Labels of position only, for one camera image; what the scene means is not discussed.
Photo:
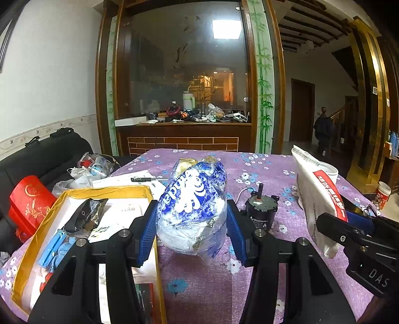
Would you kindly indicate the black pen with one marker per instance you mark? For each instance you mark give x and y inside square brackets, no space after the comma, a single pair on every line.
[149,179]

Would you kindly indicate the brown wooden door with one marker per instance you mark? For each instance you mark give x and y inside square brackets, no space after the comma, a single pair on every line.
[300,112]

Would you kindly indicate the black packet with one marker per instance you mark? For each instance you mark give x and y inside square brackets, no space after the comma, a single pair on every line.
[90,208]

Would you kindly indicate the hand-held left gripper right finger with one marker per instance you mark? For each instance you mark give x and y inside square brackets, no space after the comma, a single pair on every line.
[237,230]

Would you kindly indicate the blue bottles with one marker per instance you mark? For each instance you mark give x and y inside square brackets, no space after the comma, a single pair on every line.
[394,143]

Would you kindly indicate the blue white printed plastic bag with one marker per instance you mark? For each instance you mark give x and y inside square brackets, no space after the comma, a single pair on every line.
[187,193]

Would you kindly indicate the clutter of assorted items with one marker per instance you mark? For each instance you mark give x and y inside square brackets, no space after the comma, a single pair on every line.
[199,115]

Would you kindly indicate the golden wooden door frame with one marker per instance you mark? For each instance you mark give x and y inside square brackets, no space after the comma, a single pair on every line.
[361,124]

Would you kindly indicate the purple floral tablecloth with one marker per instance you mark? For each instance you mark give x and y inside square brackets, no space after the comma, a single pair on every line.
[193,289]

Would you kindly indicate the white papers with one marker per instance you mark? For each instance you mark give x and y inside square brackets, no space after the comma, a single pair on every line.
[124,179]

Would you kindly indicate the glass partition panel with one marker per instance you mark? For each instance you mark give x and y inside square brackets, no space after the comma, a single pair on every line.
[156,62]

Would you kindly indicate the white flat box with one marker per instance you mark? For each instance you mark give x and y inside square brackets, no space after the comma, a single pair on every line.
[131,121]

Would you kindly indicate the black sofa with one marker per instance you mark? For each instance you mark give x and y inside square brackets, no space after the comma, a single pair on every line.
[46,155]

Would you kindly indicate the wooden stair railing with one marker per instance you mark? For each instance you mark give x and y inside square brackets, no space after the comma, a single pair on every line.
[343,124]

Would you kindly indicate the bamboo painted pillar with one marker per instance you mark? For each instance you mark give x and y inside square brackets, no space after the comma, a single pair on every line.
[263,78]
[111,93]

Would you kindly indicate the red white cup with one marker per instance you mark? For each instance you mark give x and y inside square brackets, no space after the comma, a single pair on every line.
[383,194]

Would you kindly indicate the white jug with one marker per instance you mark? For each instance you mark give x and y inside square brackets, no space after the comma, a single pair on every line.
[188,101]

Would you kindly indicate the white bag with red label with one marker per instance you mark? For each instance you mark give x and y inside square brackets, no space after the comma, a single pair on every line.
[314,202]

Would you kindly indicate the white plastic jar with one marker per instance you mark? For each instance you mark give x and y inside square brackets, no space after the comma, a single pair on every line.
[332,173]

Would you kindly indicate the eyeglasses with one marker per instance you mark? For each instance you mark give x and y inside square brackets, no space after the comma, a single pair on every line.
[371,210]

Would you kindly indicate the black phone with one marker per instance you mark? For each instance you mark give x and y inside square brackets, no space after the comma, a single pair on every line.
[352,207]

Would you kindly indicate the blue red foam strips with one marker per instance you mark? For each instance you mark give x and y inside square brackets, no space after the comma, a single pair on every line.
[51,249]

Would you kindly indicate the crumpled plastic bags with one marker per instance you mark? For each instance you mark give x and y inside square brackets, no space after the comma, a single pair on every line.
[81,180]

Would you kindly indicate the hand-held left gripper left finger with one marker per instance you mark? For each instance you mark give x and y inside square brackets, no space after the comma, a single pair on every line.
[148,230]

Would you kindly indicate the red plastic bag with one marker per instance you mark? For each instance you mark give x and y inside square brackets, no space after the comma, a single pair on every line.
[46,280]

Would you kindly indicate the red gift bag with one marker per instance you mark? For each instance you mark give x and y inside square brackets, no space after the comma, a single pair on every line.
[28,199]

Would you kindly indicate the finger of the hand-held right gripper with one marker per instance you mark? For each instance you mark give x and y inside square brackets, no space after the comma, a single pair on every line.
[358,218]
[339,232]

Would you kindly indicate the black electric motor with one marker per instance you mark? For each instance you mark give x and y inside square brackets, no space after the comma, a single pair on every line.
[260,215]

